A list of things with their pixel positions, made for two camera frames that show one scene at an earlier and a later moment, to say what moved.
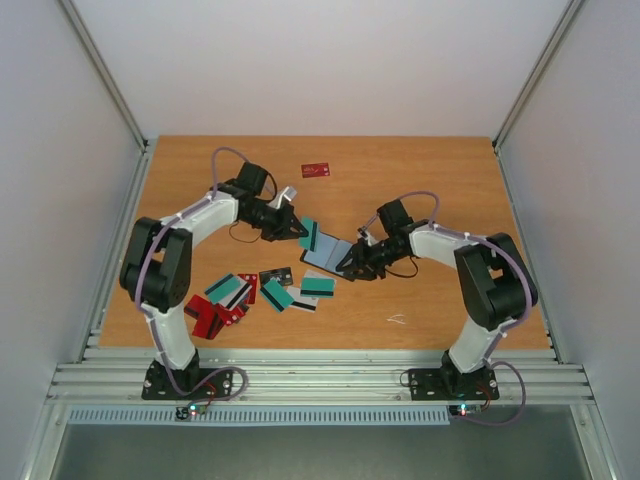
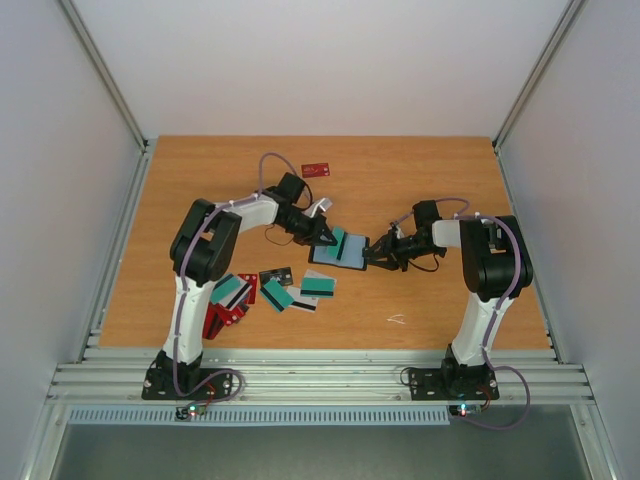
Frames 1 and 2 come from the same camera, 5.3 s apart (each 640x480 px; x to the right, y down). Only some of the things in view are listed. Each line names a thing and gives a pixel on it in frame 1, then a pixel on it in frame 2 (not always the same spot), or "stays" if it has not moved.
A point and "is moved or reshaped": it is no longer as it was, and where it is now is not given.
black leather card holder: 330,251 is moved or reshaped
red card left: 210,317 stays
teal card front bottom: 313,240 is moved or reshaped
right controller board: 463,409 stays
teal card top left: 228,291 stays
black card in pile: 283,275 stays
